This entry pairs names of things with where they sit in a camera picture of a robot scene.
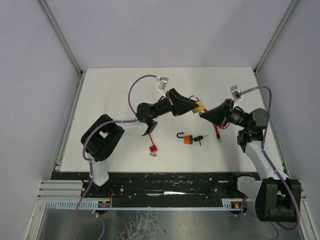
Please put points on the left aluminium frame post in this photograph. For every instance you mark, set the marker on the left aluminium frame post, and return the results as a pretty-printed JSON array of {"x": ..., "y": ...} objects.
[{"x": 60, "y": 36}]

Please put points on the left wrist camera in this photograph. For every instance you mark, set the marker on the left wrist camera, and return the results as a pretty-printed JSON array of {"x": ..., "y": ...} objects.
[{"x": 162, "y": 84}]

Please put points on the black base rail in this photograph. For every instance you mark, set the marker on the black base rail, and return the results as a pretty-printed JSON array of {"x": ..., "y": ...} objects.
[{"x": 169, "y": 189}]

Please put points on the red padlock with thin cable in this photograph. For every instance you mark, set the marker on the red padlock with thin cable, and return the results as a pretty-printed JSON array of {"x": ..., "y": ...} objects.
[{"x": 223, "y": 127}]

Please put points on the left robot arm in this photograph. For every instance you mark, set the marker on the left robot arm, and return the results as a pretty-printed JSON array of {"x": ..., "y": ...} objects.
[{"x": 101, "y": 139}]

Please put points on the small red padlock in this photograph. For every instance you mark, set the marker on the small red padlock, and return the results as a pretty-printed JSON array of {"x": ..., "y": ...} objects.
[{"x": 153, "y": 148}]

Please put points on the thick red cable lock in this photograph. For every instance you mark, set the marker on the thick red cable lock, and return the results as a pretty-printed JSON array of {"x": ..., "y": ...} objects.
[{"x": 217, "y": 133}]

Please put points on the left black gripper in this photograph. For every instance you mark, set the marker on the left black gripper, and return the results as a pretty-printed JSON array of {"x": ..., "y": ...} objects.
[{"x": 172, "y": 103}]

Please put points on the white cable duct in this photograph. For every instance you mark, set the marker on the white cable duct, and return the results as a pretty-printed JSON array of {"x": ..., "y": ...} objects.
[{"x": 85, "y": 204}]

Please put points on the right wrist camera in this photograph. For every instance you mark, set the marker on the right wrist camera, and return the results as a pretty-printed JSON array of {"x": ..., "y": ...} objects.
[{"x": 237, "y": 95}]

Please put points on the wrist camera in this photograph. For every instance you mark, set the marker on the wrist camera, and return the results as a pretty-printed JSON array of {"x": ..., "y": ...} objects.
[
  {"x": 237, "y": 95},
  {"x": 162, "y": 84}
]

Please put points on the right aluminium frame post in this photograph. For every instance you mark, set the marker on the right aluminium frame post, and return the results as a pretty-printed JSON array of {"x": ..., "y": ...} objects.
[{"x": 275, "y": 36}]

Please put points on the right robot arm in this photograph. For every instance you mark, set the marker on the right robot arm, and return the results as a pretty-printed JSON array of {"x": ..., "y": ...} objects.
[{"x": 276, "y": 196}]

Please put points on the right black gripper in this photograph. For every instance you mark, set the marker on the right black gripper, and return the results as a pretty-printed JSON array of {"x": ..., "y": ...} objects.
[{"x": 229, "y": 113}]

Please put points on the orange black padlock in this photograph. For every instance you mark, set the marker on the orange black padlock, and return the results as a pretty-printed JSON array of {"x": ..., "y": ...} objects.
[{"x": 187, "y": 139}]

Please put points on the aluminium frame post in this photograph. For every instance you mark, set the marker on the aluminium frame post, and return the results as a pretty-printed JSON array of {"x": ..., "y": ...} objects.
[
  {"x": 275, "y": 36},
  {"x": 60, "y": 36}
]

